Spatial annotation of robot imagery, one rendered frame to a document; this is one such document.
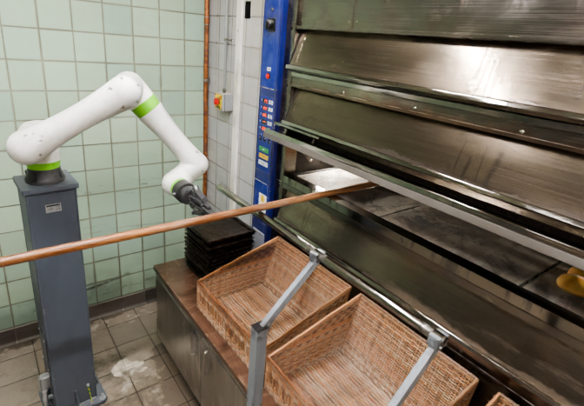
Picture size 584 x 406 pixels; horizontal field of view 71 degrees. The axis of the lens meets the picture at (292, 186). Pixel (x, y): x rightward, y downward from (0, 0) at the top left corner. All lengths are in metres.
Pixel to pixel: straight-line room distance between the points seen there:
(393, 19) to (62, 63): 1.71
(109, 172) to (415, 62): 1.89
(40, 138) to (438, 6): 1.44
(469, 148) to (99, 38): 1.97
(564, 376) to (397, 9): 1.27
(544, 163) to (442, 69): 0.42
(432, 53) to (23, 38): 1.92
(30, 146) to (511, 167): 1.60
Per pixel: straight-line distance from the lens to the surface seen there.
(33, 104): 2.54
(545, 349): 1.49
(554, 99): 1.28
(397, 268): 1.68
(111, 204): 2.77
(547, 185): 1.32
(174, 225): 1.49
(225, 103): 2.47
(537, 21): 1.35
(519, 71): 1.35
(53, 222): 1.98
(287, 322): 2.03
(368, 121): 1.67
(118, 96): 1.63
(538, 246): 1.20
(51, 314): 2.19
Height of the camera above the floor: 1.84
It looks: 20 degrees down
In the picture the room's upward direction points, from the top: 5 degrees clockwise
